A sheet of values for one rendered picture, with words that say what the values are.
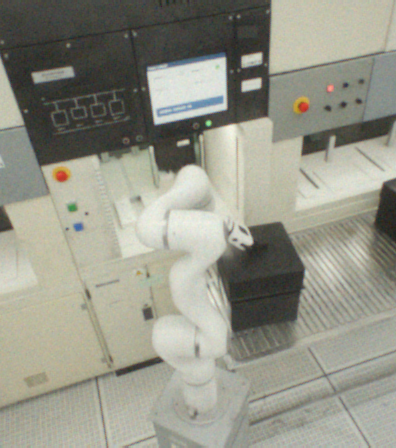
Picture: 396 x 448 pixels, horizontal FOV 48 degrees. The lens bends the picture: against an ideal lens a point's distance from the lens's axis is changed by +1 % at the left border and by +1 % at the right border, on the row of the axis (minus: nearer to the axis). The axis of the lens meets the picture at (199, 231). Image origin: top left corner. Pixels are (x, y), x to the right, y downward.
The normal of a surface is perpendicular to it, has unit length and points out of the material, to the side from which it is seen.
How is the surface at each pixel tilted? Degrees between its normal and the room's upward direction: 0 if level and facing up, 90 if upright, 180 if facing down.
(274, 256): 0
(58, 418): 0
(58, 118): 90
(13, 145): 90
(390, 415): 0
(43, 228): 90
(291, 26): 90
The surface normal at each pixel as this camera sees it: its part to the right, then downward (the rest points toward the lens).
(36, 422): -0.07, -0.75
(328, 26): 0.31, 0.61
